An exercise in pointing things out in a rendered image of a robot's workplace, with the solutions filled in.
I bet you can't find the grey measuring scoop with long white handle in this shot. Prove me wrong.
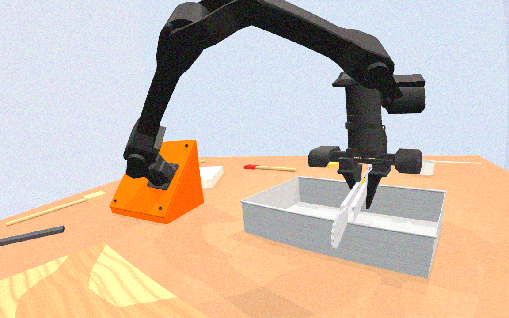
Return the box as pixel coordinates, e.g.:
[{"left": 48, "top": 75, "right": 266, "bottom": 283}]
[{"left": 419, "top": 159, "right": 471, "bottom": 175}]

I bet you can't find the white rectangular block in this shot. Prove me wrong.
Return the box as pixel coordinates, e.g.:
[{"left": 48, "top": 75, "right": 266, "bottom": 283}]
[{"left": 199, "top": 166, "right": 223, "bottom": 189}]

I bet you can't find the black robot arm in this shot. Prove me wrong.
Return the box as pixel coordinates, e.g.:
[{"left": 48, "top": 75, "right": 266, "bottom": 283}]
[{"left": 123, "top": 0, "right": 426, "bottom": 190}]

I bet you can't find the yellow flat disc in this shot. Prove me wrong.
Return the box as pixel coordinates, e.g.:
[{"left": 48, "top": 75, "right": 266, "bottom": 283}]
[{"left": 325, "top": 162, "right": 339, "bottom": 168}]

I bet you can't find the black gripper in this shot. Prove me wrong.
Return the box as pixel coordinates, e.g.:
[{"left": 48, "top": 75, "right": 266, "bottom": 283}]
[{"left": 308, "top": 114, "right": 422, "bottom": 209}]

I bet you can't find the dark grey spatula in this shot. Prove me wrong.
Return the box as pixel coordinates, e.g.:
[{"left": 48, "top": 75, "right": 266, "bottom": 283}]
[{"left": 0, "top": 225, "right": 65, "bottom": 246}]

